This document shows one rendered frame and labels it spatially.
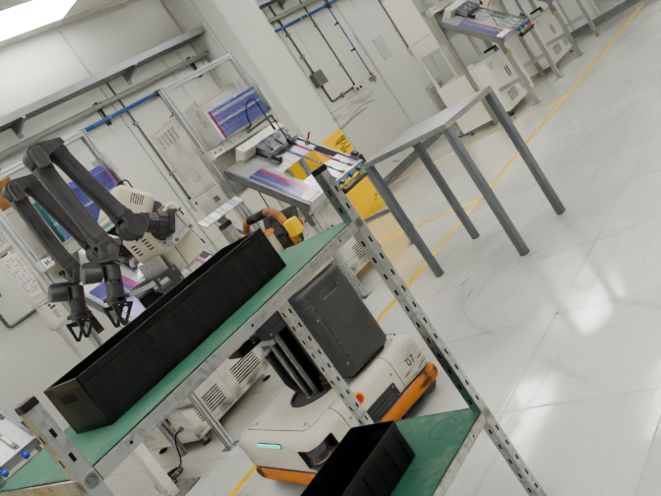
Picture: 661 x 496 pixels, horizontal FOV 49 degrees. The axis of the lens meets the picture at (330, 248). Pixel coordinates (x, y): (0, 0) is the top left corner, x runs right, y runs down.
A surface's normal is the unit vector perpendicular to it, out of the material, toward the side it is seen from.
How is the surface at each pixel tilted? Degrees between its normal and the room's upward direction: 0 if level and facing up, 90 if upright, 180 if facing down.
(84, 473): 90
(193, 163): 90
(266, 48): 90
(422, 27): 90
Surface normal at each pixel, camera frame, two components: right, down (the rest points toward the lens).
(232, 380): 0.64, -0.29
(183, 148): -0.52, 0.51
